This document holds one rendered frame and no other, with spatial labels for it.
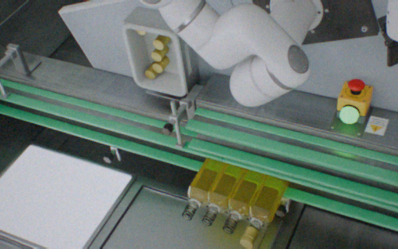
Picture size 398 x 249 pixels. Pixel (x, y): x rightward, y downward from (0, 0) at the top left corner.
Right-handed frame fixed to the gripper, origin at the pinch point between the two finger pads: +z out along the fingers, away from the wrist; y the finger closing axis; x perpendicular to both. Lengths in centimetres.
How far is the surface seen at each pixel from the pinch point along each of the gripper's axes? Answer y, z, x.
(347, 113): 26.3, 25.3, -6.0
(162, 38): 70, 10, 21
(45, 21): 152, 24, 39
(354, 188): 18.7, 41.6, -1.3
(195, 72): 69, 23, 14
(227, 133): 44, 30, 18
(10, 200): 85, 50, 75
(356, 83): 28.5, 19.8, -10.7
